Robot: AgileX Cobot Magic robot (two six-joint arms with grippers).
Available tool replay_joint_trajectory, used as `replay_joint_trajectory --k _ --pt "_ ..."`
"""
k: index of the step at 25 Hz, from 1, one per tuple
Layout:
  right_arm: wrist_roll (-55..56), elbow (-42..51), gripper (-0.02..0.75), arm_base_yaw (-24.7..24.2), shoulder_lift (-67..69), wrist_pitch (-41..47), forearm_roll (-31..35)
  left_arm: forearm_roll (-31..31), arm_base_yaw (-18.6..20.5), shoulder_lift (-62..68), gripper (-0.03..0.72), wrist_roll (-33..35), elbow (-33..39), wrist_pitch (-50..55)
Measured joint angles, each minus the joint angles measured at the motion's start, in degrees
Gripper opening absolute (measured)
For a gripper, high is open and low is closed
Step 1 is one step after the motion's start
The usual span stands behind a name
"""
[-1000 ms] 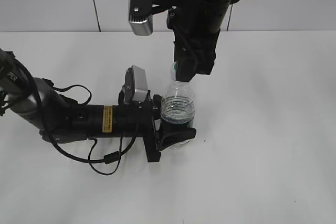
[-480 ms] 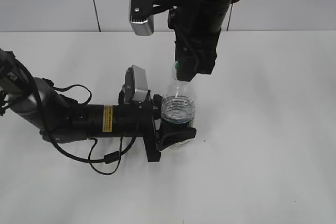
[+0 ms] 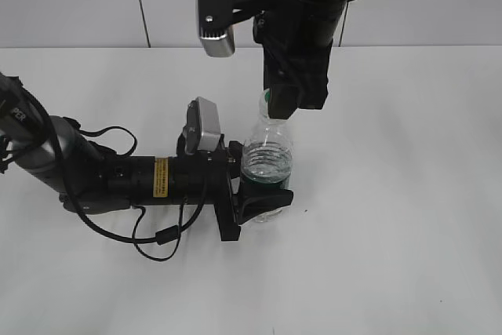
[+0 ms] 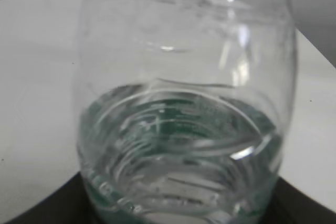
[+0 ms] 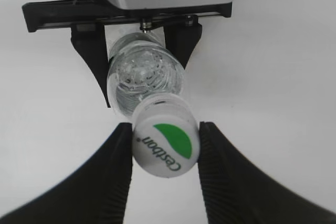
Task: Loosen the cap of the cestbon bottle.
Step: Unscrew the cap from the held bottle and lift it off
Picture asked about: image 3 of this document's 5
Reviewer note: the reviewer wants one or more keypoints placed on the white green bottle cap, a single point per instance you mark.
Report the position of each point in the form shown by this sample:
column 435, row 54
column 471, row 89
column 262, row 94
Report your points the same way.
column 263, row 104

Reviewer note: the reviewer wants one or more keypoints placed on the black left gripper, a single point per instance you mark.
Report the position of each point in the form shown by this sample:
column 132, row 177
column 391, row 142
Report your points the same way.
column 205, row 178

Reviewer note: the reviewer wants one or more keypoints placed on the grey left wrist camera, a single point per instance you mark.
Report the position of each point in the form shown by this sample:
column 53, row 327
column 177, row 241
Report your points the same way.
column 202, row 130

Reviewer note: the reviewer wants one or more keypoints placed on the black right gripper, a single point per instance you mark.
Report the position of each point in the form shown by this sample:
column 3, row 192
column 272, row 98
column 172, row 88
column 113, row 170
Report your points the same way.
column 297, row 39

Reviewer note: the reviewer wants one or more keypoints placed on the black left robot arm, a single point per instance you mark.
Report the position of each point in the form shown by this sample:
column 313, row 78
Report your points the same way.
column 93, row 179

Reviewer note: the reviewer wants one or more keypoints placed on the clear green-label water bottle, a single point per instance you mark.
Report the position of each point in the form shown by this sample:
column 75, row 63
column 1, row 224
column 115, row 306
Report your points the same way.
column 267, row 157

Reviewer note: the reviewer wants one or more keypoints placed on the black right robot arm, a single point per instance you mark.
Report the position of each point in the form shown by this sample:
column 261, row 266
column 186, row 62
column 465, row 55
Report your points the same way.
column 297, row 40

